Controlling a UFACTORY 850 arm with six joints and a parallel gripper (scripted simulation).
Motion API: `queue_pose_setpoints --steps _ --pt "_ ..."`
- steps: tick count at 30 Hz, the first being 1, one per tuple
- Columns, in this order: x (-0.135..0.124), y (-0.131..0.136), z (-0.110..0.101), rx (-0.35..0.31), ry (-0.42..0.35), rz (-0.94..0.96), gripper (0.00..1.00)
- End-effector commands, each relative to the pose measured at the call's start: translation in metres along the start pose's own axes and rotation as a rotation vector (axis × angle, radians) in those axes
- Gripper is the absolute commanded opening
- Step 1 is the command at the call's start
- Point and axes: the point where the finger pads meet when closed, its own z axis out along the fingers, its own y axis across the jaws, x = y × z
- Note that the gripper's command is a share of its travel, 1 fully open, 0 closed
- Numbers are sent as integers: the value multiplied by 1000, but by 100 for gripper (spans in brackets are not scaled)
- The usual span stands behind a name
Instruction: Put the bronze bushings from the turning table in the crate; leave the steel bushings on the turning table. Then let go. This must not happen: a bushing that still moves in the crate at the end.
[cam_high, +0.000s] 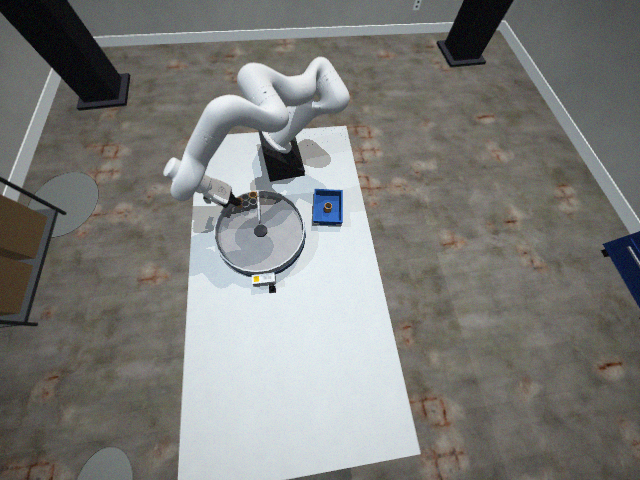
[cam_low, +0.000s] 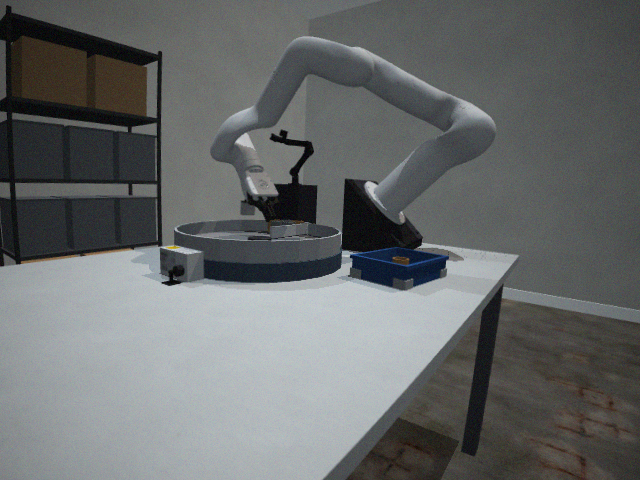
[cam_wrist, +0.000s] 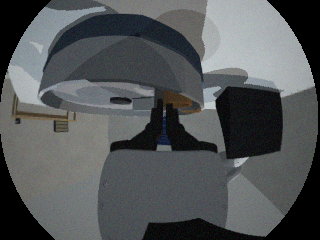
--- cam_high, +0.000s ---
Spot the dark blue crate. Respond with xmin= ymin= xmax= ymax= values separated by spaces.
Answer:
xmin=313 ymin=189 xmax=343 ymax=226

